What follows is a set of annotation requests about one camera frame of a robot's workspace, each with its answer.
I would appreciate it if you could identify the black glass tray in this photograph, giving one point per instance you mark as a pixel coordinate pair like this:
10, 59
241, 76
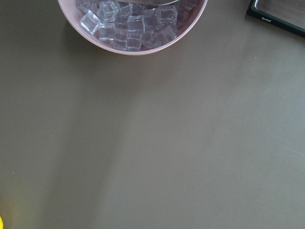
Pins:
286, 14

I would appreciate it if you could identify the metal ice scoop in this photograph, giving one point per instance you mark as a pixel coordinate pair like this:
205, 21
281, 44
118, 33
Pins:
150, 2

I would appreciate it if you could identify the yellow lemon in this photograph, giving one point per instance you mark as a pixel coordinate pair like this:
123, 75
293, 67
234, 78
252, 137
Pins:
1, 223

